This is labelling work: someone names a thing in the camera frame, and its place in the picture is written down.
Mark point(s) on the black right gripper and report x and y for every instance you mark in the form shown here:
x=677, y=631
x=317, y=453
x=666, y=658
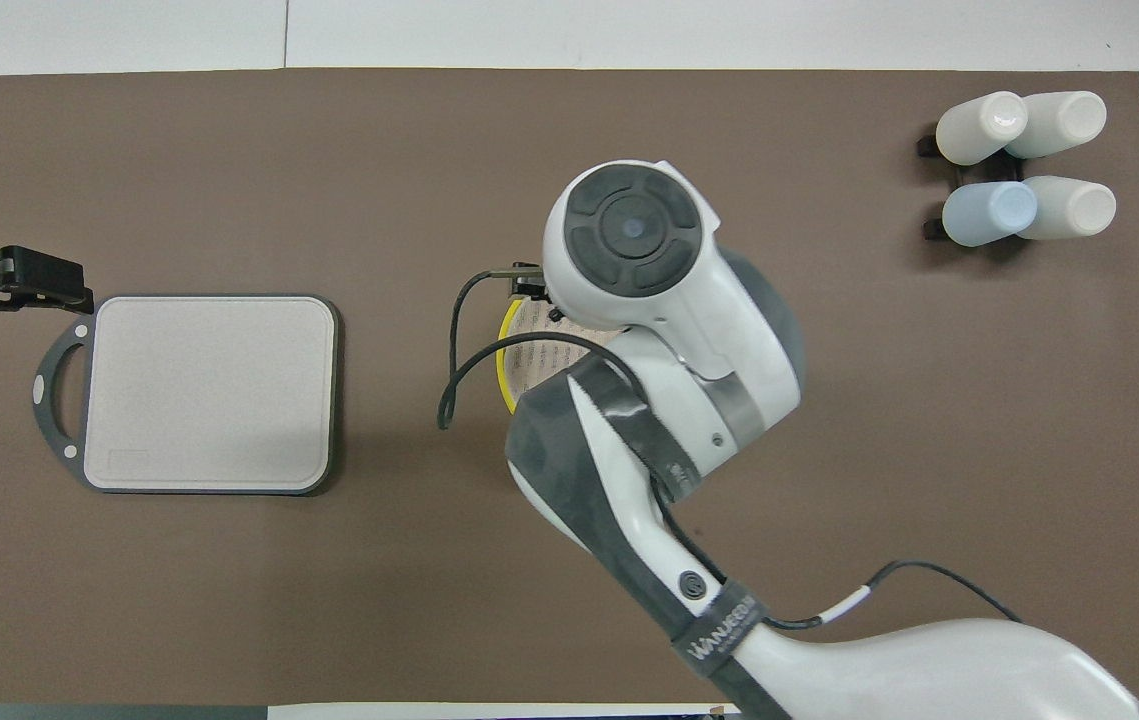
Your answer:
x=532, y=285

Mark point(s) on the yellow rimmed steamer tier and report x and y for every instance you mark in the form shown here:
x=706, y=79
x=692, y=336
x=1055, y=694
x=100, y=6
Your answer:
x=529, y=350

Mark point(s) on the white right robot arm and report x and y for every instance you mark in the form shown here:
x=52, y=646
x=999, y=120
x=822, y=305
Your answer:
x=669, y=330

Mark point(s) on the grey cutting board black rim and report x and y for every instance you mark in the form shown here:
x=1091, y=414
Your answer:
x=209, y=395

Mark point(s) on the brown table mat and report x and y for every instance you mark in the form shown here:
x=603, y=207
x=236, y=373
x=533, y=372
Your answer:
x=329, y=600

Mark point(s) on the black cup rack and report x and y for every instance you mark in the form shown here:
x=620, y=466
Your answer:
x=932, y=228

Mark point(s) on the light blue plastic cup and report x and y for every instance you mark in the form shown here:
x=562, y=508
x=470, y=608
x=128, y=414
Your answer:
x=987, y=214

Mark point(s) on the white plastic cup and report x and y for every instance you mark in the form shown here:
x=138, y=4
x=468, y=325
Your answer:
x=979, y=128
x=1059, y=122
x=1069, y=207

